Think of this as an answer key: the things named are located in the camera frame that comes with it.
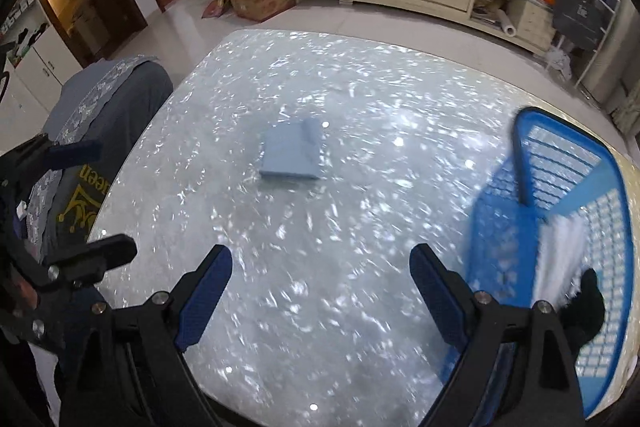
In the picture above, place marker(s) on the dark grey printed garment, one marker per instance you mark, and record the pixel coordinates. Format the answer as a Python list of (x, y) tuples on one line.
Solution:
[(140, 107)]

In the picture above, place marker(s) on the white metal rack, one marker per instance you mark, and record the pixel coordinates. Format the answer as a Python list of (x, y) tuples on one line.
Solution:
[(588, 66)]

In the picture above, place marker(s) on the light blue cloth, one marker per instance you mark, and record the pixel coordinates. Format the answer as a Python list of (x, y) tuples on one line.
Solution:
[(292, 152)]

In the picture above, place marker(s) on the black tote bag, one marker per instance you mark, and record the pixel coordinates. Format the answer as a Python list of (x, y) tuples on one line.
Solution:
[(577, 17)]

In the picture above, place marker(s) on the red dustpan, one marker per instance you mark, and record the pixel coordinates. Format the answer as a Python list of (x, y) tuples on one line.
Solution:
[(215, 9)]

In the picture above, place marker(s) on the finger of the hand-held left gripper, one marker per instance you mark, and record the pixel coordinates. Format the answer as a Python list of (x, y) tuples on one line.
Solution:
[(107, 253), (75, 153)]

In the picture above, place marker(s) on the white plastic bag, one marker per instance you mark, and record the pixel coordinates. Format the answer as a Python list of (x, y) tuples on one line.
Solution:
[(557, 62)]

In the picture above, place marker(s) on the blue plastic laundry basket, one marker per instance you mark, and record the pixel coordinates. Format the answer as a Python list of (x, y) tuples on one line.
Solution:
[(500, 217)]

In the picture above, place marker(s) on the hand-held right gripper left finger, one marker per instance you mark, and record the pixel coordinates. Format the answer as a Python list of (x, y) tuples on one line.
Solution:
[(202, 302)]

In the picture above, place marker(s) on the white paper roll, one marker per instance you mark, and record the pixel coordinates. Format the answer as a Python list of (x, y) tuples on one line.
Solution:
[(507, 24)]

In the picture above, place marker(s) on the white cabinet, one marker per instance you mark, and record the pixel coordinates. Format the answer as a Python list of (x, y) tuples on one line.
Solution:
[(40, 57)]

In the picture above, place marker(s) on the black fuzzy cloth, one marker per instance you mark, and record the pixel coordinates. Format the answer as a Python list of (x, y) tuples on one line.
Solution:
[(585, 307)]

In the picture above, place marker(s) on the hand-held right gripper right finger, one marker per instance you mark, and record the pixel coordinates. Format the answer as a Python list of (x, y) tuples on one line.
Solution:
[(440, 302)]

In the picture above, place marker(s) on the white fluffy towel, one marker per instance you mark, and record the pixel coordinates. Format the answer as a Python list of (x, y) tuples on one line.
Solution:
[(557, 257)]

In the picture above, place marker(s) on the blue grey lace chair cover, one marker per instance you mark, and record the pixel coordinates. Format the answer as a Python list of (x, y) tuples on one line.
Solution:
[(75, 97)]

